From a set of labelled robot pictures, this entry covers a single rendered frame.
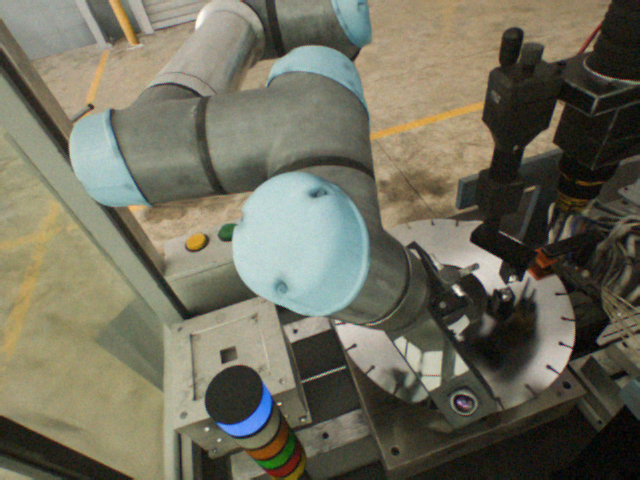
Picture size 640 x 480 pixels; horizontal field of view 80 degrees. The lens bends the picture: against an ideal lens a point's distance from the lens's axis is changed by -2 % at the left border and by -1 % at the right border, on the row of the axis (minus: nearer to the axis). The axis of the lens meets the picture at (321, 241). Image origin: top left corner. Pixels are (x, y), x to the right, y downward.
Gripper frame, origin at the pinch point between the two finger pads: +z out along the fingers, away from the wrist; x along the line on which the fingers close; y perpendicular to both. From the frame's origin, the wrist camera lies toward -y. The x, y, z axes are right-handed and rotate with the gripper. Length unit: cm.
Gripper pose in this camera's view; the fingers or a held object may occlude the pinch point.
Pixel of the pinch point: (453, 333)
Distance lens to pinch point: 52.0
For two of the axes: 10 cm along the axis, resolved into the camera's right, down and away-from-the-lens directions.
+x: -7.7, 5.6, 2.9
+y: -3.7, -7.7, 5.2
